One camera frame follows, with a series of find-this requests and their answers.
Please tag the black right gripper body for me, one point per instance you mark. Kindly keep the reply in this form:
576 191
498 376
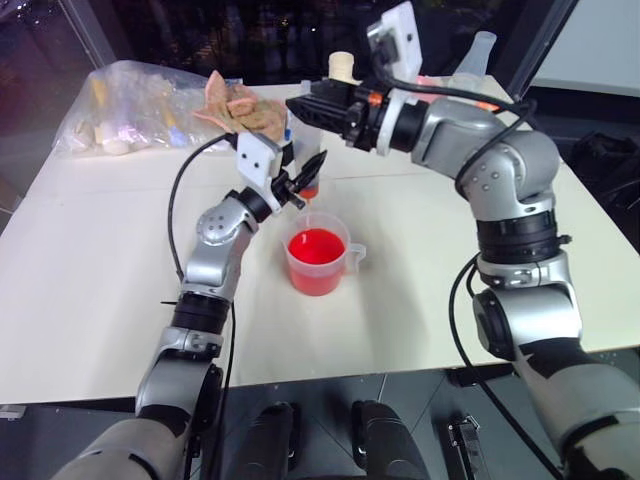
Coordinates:
362 125

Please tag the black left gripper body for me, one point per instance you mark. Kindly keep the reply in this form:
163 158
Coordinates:
287 187

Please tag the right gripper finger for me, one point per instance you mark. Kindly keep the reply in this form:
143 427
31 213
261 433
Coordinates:
332 91
317 112

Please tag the large clear plastic syringe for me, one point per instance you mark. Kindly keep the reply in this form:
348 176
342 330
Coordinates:
307 145

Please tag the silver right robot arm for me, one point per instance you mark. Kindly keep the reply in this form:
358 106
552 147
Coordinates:
500 160

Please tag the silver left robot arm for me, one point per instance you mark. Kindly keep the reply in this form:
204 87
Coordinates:
215 260

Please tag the measuring cup with red liquid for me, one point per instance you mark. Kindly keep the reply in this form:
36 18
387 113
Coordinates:
317 255

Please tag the beige cylindrical stopper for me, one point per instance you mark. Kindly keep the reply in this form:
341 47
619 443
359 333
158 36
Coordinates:
341 67

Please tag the crumpled beige cloth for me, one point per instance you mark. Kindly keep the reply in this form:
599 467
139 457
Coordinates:
245 107

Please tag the pink object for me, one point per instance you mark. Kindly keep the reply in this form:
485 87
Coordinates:
431 81

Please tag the translucent plastic conical flask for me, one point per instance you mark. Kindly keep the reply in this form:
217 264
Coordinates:
475 62

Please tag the clear plastic bag of items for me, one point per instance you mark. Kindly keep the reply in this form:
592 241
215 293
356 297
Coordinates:
125 110

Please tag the dark diagonal pole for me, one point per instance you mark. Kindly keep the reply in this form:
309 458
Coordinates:
547 45

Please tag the black bag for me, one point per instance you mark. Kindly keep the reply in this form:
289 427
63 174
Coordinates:
607 167

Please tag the dark rounded shape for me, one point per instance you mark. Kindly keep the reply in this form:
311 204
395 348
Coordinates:
382 440
267 440

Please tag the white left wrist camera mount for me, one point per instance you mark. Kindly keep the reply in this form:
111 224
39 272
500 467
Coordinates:
252 157

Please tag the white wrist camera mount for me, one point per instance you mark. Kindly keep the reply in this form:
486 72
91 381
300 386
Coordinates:
405 30
252 157

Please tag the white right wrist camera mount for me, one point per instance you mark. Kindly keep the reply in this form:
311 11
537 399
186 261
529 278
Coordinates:
405 30

